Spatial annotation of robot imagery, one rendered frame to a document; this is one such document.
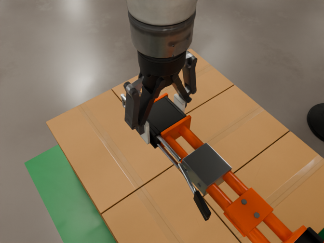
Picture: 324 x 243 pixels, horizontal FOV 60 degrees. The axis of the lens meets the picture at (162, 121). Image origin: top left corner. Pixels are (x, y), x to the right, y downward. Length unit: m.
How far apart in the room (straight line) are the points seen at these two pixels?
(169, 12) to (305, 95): 2.29
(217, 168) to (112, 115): 1.06
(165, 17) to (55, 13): 3.05
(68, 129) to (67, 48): 1.45
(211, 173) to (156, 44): 0.25
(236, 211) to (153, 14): 0.33
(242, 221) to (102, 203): 0.88
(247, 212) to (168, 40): 0.30
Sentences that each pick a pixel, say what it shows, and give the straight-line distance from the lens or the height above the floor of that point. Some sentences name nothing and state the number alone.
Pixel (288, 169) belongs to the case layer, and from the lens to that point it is 1.45.
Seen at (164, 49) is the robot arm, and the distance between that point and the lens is 0.38.
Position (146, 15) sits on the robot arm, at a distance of 0.36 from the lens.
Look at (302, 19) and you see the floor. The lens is 3.42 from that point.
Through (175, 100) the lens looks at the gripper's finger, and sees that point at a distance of 0.57.
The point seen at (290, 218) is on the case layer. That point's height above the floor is 0.54.
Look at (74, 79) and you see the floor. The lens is 2.54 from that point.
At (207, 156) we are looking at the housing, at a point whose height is 1.28.
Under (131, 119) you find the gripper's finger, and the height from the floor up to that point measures 1.35.
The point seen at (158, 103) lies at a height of 1.29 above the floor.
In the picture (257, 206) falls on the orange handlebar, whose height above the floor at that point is 1.28.
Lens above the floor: 1.74
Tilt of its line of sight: 54 degrees down
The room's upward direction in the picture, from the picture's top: straight up
